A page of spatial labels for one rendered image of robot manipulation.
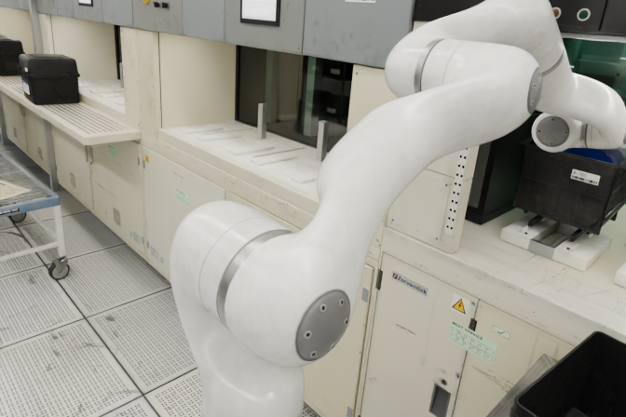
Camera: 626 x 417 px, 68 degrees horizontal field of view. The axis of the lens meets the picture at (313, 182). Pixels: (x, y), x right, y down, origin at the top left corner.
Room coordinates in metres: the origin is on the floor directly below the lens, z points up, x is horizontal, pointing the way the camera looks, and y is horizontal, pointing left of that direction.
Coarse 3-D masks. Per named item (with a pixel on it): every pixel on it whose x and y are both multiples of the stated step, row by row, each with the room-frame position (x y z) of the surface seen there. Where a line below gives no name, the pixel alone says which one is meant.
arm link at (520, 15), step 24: (504, 0) 0.71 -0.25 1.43; (528, 0) 0.71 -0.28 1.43; (432, 24) 0.72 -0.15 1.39; (456, 24) 0.71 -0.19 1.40; (480, 24) 0.70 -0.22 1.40; (504, 24) 0.70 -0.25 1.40; (528, 24) 0.70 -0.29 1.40; (552, 24) 0.74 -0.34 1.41; (408, 48) 0.69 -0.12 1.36; (528, 48) 0.73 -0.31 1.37; (552, 48) 0.76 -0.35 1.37; (408, 72) 0.67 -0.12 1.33
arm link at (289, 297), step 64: (448, 64) 0.63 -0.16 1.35; (512, 64) 0.57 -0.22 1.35; (384, 128) 0.53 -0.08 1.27; (448, 128) 0.56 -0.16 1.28; (512, 128) 0.58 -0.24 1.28; (320, 192) 0.48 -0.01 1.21; (384, 192) 0.49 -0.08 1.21; (256, 256) 0.39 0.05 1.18; (320, 256) 0.38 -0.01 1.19; (256, 320) 0.34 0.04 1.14; (320, 320) 0.35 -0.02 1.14
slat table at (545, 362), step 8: (544, 360) 0.79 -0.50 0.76; (552, 360) 0.80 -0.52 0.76; (536, 368) 0.77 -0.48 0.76; (544, 368) 0.77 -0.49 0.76; (528, 376) 0.74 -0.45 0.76; (536, 376) 0.74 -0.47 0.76; (520, 384) 0.72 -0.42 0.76; (528, 384) 0.72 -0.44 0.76; (512, 392) 0.70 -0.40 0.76; (520, 392) 0.70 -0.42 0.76; (504, 400) 0.67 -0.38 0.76; (512, 400) 0.68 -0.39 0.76; (496, 408) 0.66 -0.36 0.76; (504, 408) 0.66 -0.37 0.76; (488, 416) 0.63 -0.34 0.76; (496, 416) 0.64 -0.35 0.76; (504, 416) 0.64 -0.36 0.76
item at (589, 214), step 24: (528, 144) 1.16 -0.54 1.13; (624, 144) 1.10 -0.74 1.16; (528, 168) 1.15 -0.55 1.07; (552, 168) 1.11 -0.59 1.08; (576, 168) 1.07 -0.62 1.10; (600, 168) 1.04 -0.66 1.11; (624, 168) 1.00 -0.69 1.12; (528, 192) 1.15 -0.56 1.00; (552, 192) 1.10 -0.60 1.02; (576, 192) 1.07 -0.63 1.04; (600, 192) 1.03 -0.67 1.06; (624, 192) 1.12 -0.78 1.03; (552, 216) 1.10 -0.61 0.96; (576, 216) 1.06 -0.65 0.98; (600, 216) 1.02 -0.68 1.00
